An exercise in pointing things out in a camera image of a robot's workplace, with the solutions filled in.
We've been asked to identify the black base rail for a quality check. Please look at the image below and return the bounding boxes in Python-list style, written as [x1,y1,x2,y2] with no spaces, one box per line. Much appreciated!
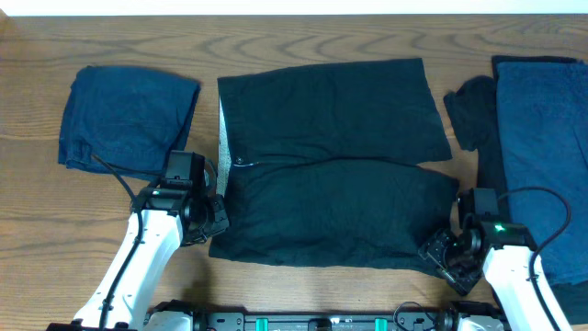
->
[141,301,506,331]

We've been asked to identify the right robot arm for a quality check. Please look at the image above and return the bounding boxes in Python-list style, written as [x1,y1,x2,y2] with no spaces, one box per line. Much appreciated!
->
[419,222,571,330]

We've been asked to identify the black garment under pile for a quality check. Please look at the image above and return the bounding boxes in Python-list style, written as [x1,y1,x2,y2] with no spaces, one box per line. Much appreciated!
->
[444,55,587,325]

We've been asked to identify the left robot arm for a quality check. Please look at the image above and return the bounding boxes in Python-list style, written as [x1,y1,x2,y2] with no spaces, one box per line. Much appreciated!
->
[47,188,230,331]

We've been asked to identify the blue garment in pile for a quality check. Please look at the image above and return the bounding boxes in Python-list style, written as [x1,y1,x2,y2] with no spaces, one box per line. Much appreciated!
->
[496,62,587,284]

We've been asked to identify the black shorts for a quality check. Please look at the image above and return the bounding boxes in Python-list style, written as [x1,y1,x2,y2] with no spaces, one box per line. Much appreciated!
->
[209,58,458,275]

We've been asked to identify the folded navy blue garment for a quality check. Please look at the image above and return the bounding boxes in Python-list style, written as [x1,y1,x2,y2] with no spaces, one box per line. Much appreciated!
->
[58,66,200,180]

